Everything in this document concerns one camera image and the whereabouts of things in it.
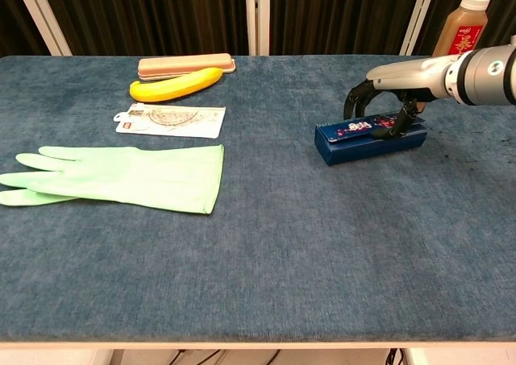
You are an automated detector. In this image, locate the pink pencil case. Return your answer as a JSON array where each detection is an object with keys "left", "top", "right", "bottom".
[{"left": 137, "top": 52, "right": 236, "bottom": 83}]

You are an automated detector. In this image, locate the white packaged ruler set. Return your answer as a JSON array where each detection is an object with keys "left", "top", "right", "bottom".
[{"left": 113, "top": 103, "right": 227, "bottom": 139}]

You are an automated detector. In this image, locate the white frame post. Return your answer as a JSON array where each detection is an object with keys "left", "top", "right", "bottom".
[
  {"left": 244, "top": 0, "right": 271, "bottom": 56},
  {"left": 11, "top": 0, "right": 73, "bottom": 56},
  {"left": 399, "top": 0, "right": 439, "bottom": 56}
]

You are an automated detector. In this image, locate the blue velvet table cover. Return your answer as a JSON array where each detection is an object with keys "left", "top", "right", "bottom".
[{"left": 0, "top": 54, "right": 516, "bottom": 344}]

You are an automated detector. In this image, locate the green rubber glove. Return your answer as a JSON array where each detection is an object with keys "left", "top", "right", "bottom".
[{"left": 0, "top": 144, "right": 225, "bottom": 215}]

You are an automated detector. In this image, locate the yellow banana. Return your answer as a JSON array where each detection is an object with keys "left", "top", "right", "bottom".
[{"left": 129, "top": 67, "right": 223, "bottom": 103}]

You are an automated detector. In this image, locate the dark pleated curtain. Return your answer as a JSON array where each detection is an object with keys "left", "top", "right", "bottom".
[
  {"left": 38, "top": 0, "right": 249, "bottom": 56},
  {"left": 0, "top": 0, "right": 53, "bottom": 58},
  {"left": 414, "top": 0, "right": 516, "bottom": 56},
  {"left": 268, "top": 0, "right": 427, "bottom": 56}
]

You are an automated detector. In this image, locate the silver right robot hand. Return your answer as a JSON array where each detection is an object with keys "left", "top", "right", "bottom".
[{"left": 343, "top": 54, "right": 460, "bottom": 140}]

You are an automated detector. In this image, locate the blue glasses case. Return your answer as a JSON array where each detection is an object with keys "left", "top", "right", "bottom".
[{"left": 314, "top": 112, "right": 428, "bottom": 167}]

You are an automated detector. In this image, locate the brown juice bottle red label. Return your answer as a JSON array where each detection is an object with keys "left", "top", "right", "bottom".
[{"left": 431, "top": 0, "right": 490, "bottom": 60}]

